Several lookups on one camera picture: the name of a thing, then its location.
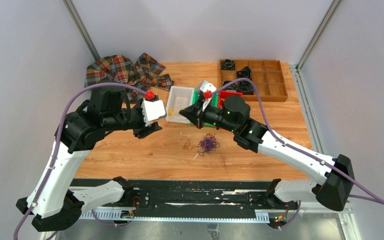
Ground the red plastic bin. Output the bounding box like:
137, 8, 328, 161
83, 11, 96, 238
218, 90, 243, 101

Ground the black coiled cable middle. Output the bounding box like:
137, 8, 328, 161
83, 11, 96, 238
235, 66, 253, 80

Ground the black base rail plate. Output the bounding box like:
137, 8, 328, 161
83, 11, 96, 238
69, 178, 299, 220

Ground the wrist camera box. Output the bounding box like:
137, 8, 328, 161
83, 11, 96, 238
141, 100, 167, 127
197, 80, 217, 112

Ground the black coiled cable top-left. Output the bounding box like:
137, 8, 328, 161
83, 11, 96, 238
220, 58, 237, 71

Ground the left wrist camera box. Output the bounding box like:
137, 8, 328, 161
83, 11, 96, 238
141, 100, 167, 127

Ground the wooden compartment tray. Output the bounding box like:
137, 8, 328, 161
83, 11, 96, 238
218, 58, 288, 102

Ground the black coiled cable lower-right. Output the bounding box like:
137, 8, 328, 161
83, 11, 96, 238
237, 81, 256, 96

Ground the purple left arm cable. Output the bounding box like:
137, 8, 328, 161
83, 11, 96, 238
13, 82, 156, 240

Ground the black coiled cable lower-left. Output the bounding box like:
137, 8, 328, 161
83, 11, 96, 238
221, 80, 238, 92

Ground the plaid flannel shirt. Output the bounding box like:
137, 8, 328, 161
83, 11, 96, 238
84, 53, 174, 91

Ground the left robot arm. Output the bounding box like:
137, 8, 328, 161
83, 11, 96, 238
16, 82, 167, 232

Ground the white plastic bin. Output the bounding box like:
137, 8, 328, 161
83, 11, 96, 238
165, 86, 195, 124

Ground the coloured wire bundle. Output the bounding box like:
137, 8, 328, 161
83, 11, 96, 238
197, 133, 221, 157

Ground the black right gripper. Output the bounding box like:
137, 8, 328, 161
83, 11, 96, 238
179, 98, 237, 133

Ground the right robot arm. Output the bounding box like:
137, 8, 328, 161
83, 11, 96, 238
179, 95, 355, 212

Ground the green plastic bin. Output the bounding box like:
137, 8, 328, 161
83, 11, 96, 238
190, 89, 219, 127

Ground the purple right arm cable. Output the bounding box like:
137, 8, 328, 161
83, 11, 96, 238
203, 77, 384, 212

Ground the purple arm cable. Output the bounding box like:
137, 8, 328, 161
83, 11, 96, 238
13, 82, 156, 240
203, 77, 384, 212

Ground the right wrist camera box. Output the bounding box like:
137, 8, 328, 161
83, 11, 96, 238
197, 80, 217, 112

